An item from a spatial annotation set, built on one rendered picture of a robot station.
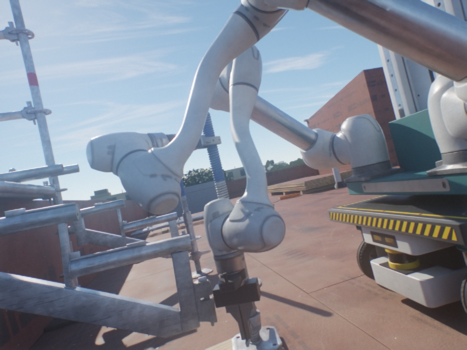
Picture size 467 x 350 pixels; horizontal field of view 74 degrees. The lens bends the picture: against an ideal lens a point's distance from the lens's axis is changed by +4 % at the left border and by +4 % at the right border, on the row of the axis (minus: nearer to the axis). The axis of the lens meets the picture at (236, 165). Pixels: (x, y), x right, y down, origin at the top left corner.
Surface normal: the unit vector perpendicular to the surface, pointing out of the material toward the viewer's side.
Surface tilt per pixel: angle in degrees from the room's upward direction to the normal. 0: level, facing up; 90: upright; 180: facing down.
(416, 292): 90
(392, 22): 118
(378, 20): 123
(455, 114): 92
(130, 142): 50
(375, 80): 90
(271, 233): 98
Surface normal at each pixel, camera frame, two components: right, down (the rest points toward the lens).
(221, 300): -0.16, -0.02
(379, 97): 0.23, -0.11
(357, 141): -0.60, 0.06
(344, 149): -0.83, 0.18
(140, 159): -0.33, -0.57
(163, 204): 0.49, 0.66
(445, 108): -0.98, 0.16
